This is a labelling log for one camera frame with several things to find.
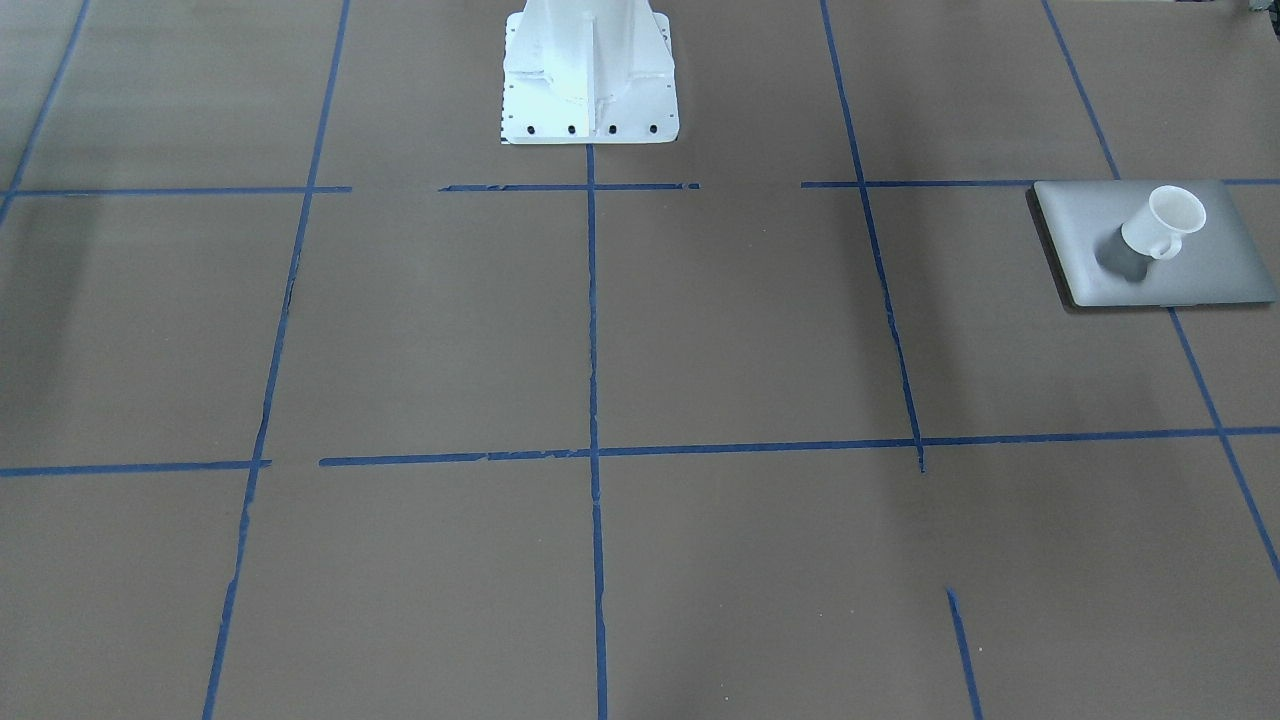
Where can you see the white ceramic mug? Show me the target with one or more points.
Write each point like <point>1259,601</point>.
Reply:
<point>1158,228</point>

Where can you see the grey closed laptop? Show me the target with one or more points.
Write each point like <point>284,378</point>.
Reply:
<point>1218,265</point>

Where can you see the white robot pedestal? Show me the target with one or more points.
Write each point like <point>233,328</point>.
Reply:
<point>588,72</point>

